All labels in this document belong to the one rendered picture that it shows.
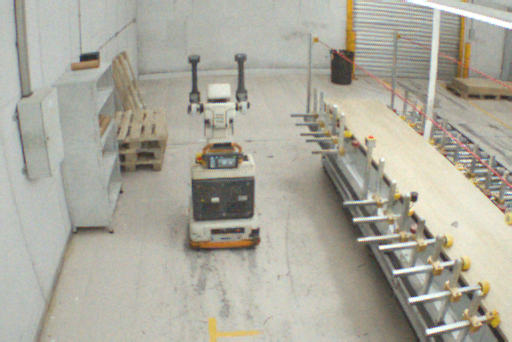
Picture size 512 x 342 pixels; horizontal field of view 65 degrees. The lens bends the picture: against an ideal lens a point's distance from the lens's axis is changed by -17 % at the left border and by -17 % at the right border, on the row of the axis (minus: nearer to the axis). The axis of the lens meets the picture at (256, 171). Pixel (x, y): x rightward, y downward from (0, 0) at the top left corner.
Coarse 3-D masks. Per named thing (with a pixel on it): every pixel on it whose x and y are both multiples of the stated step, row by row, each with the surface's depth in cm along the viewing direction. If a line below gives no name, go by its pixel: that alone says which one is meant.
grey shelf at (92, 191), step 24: (72, 72) 417; (96, 72) 409; (72, 96) 383; (96, 96) 389; (72, 120) 392; (96, 120) 396; (72, 144) 402; (96, 144) 418; (72, 168) 412; (96, 168) 415; (72, 192) 422; (96, 192) 425; (120, 192) 522; (72, 216) 435; (96, 216) 436
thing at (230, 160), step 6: (204, 156) 391; (210, 156) 384; (216, 156) 385; (222, 156) 386; (228, 156) 386; (234, 156) 387; (240, 156) 394; (210, 162) 389; (216, 162) 390; (222, 162) 391; (228, 162) 392; (234, 162) 393; (210, 168) 395; (216, 168) 396; (222, 168) 397; (228, 168) 397; (234, 168) 398
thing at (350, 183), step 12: (312, 120) 540; (324, 144) 473; (336, 156) 445; (336, 168) 432; (348, 180) 399; (360, 192) 379; (372, 216) 344; (372, 228) 339; (396, 264) 291; (408, 276) 274; (408, 288) 270; (420, 288) 262; (420, 312) 250; (432, 312) 240; (432, 324) 233; (444, 324) 230; (444, 336) 221
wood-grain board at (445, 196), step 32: (352, 128) 459; (384, 128) 462; (416, 160) 390; (416, 192) 335; (448, 192) 334; (480, 192) 334; (448, 224) 291; (480, 224) 290; (448, 256) 258; (480, 256) 255
